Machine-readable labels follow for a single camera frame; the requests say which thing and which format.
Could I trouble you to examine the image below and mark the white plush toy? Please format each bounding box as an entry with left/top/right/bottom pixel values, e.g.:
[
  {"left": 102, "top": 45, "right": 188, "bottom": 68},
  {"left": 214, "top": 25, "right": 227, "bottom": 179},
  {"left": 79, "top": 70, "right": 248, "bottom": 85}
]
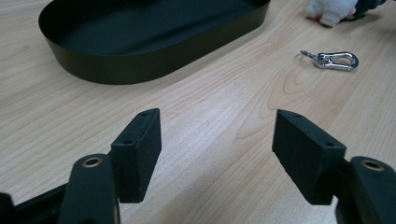
[{"left": 304, "top": 0, "right": 389, "bottom": 28}]

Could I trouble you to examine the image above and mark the silver carabiner clip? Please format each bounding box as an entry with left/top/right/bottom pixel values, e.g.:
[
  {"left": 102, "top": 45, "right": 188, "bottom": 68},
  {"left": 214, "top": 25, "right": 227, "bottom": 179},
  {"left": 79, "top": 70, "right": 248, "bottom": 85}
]
[{"left": 300, "top": 49, "right": 360, "bottom": 72}]

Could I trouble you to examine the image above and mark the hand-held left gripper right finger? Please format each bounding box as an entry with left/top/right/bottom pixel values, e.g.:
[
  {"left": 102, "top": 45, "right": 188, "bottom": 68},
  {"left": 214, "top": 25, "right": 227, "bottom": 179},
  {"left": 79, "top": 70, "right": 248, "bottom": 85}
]
[{"left": 271, "top": 108, "right": 396, "bottom": 224}]

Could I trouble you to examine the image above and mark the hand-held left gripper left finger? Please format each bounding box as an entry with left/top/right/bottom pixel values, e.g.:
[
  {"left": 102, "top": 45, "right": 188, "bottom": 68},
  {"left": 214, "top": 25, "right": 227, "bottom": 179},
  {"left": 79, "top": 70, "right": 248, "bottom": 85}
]
[{"left": 57, "top": 107, "right": 163, "bottom": 224}]

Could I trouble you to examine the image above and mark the black oval tray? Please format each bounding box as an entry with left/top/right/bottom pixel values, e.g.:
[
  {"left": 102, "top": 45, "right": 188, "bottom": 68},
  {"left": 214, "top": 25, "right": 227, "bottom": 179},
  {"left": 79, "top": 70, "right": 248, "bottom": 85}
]
[{"left": 37, "top": 0, "right": 272, "bottom": 86}]

